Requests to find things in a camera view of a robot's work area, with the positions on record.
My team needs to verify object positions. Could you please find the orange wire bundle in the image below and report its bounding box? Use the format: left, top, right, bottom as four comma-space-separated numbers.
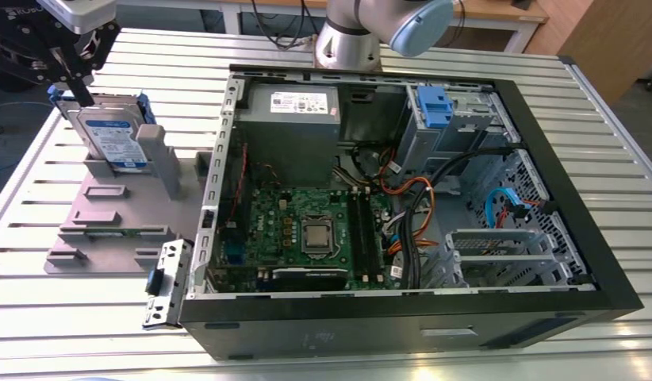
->
381, 178, 439, 255

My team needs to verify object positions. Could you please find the black RAM slot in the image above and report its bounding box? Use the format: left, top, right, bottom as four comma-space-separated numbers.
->
348, 187, 373, 285
360, 187, 385, 283

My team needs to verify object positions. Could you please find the blue plastic drive latch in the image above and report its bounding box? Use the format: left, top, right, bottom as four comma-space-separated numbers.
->
419, 86, 455, 129

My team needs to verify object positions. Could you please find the CPU socket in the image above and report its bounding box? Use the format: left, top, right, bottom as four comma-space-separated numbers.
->
297, 214, 339, 261

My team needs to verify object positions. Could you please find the blue disk wire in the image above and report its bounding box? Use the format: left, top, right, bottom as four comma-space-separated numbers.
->
484, 188, 523, 230

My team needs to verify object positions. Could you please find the blue expansion slot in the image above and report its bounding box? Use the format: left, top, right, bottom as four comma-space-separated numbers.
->
223, 240, 247, 265

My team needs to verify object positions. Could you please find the grey power supply unit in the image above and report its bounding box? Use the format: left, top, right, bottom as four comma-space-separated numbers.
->
235, 83, 341, 188

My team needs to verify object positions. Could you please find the black graphics card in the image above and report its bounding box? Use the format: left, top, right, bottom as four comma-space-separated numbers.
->
256, 267, 349, 293

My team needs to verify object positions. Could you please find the wooden desk with white frame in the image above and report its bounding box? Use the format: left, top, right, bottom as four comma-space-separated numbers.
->
219, 0, 549, 55

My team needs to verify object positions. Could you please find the green RAM stick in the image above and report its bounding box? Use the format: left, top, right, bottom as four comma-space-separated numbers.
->
85, 228, 167, 239

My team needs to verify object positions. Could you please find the hard disk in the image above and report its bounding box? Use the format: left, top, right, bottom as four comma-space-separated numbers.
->
47, 83, 159, 174

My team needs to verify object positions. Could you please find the green motherboard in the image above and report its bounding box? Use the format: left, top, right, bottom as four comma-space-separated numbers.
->
208, 186, 396, 293

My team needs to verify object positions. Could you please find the wooden cabinet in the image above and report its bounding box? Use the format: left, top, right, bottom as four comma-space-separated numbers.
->
524, 0, 652, 105

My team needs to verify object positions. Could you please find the grey plastic parts rack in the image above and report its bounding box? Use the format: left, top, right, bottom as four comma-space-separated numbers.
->
44, 122, 216, 275

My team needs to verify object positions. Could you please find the metal card retention bracket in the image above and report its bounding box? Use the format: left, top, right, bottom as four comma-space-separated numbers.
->
141, 239, 193, 329

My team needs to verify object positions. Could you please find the red disk wire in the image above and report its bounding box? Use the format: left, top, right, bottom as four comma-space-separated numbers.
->
519, 198, 560, 217

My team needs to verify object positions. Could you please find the silver CPU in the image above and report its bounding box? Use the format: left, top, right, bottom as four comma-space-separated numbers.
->
303, 225, 333, 250

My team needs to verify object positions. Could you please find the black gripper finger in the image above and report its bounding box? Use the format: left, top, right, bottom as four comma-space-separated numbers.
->
65, 21, 120, 100
0, 35, 95, 107

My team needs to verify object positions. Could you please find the thin red wire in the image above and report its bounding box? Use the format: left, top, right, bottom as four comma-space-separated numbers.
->
225, 142, 251, 229

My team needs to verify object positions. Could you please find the grey metal drive cage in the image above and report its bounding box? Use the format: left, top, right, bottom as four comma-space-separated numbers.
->
397, 82, 521, 187

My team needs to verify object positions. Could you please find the black open PC case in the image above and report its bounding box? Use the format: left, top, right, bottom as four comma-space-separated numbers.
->
180, 62, 644, 361

